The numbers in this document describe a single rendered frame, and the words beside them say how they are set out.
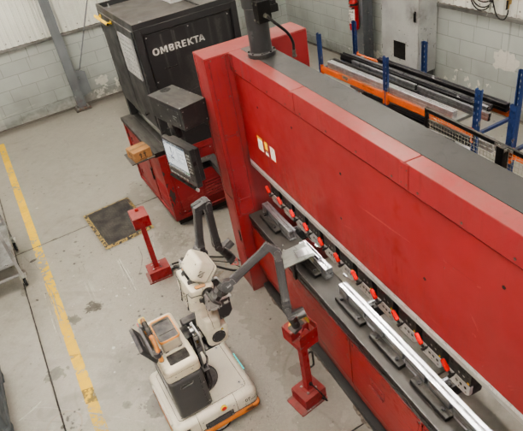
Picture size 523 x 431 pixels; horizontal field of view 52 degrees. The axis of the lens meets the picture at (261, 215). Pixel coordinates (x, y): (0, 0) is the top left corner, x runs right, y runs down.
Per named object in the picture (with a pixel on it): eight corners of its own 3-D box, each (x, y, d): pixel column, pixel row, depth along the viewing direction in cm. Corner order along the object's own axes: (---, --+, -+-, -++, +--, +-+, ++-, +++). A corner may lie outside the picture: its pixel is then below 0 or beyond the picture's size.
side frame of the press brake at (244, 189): (243, 276, 537) (191, 51, 404) (316, 244, 560) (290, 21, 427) (254, 291, 518) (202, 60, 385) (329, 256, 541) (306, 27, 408)
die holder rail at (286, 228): (263, 212, 469) (261, 203, 464) (269, 209, 471) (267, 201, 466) (290, 241, 431) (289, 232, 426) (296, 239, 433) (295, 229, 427)
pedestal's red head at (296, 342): (283, 337, 379) (279, 320, 369) (300, 325, 386) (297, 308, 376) (301, 353, 365) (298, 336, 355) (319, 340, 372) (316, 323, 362)
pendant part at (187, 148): (170, 172, 477) (160, 136, 457) (181, 166, 483) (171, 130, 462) (198, 188, 447) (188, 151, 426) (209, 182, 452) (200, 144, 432)
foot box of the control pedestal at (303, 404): (286, 400, 414) (285, 391, 408) (310, 381, 425) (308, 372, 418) (303, 417, 400) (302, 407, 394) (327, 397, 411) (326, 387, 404)
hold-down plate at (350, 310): (335, 300, 372) (334, 297, 370) (341, 297, 373) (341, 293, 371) (360, 327, 349) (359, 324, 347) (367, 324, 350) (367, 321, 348)
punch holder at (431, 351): (421, 350, 290) (421, 329, 281) (433, 344, 293) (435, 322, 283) (440, 369, 279) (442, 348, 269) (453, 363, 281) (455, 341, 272)
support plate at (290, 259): (272, 256, 401) (272, 255, 401) (302, 243, 409) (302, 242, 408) (283, 269, 388) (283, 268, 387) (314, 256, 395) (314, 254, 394)
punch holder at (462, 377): (447, 376, 275) (449, 355, 266) (460, 369, 277) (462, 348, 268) (468, 398, 264) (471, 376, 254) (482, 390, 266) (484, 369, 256)
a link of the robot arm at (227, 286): (267, 236, 348) (268, 239, 338) (282, 250, 350) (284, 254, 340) (219, 283, 351) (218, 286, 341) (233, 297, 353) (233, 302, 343)
